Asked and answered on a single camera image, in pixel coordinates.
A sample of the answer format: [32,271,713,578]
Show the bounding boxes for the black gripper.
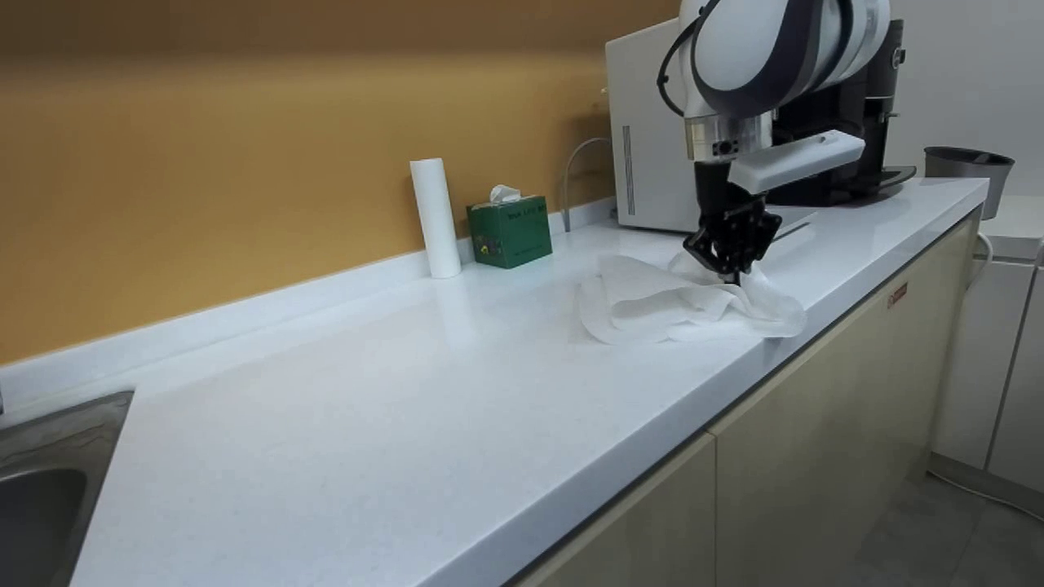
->
[682,164,782,282]

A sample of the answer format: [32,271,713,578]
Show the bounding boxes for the white paper towel sheet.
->
[575,255,804,346]

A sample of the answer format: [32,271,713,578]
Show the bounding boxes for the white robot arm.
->
[656,0,889,282]

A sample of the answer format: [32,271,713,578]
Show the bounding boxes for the white water dispenser machine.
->
[604,13,813,237]

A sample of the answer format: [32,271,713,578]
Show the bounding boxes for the black coffee machine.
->
[765,16,921,209]

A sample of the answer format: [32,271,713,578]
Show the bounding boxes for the green tissue box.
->
[466,187,551,266]

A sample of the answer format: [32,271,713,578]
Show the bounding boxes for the grey trash bin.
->
[923,146,1013,219]

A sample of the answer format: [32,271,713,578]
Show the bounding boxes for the beige lower cabinet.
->
[518,223,974,587]

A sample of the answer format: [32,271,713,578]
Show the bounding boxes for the white paper towel roll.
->
[409,157,461,278]

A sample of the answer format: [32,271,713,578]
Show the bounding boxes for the white side cabinet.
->
[934,197,1044,493]

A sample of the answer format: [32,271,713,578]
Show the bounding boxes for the stainless steel sink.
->
[0,391,130,587]

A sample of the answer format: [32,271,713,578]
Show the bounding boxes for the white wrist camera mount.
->
[727,130,863,197]

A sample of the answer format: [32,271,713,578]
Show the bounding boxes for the grey curved cable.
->
[556,134,614,235]

